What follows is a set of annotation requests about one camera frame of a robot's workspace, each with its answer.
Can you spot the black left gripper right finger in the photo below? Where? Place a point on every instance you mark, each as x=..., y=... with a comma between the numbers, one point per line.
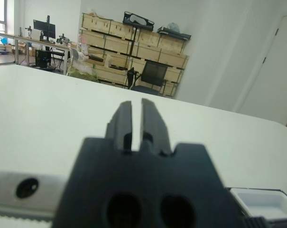
x=195, y=180

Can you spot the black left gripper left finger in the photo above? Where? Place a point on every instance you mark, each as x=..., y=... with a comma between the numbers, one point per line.
x=98, y=180

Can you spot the black box white foam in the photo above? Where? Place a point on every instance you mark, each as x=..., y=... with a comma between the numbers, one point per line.
x=259, y=202

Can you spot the light wooden crate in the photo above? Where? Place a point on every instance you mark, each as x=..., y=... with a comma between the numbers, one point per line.
x=96, y=21
x=92, y=38
x=171, y=45
x=122, y=29
x=110, y=73
x=149, y=38
x=119, y=60
x=173, y=59
x=145, y=51
x=117, y=44
x=174, y=74

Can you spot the black upright case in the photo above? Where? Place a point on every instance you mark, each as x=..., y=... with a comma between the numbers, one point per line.
x=130, y=77

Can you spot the yellow-green bag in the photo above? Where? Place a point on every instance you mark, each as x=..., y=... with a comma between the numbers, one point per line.
x=81, y=72

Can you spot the black mesh office chair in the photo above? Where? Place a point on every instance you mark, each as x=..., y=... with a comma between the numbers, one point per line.
x=154, y=71

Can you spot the white plastic bag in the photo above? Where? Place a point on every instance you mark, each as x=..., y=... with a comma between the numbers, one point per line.
x=79, y=55

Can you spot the white door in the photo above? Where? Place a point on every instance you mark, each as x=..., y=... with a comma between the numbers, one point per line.
x=271, y=78

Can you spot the black folding chair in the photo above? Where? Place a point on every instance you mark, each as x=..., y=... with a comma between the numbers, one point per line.
x=58, y=54

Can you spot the black computer tower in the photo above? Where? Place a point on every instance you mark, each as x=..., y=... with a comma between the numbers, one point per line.
x=43, y=59

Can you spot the black stand pole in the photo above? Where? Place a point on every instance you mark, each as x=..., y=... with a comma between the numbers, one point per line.
x=134, y=41

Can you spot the black flat tray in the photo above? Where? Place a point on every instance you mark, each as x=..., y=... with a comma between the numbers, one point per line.
x=174, y=34

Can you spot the grey crumpled bag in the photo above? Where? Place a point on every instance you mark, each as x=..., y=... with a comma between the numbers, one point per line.
x=174, y=27

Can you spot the wooden top metal desk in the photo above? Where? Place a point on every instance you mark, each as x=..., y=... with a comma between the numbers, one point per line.
x=27, y=38

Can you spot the black open carry case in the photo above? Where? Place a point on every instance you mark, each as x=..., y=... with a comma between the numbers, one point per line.
x=127, y=19

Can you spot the black computer monitor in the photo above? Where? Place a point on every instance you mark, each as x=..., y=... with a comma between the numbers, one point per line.
x=42, y=25

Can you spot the small blue item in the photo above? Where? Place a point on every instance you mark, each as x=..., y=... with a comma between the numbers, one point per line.
x=4, y=40

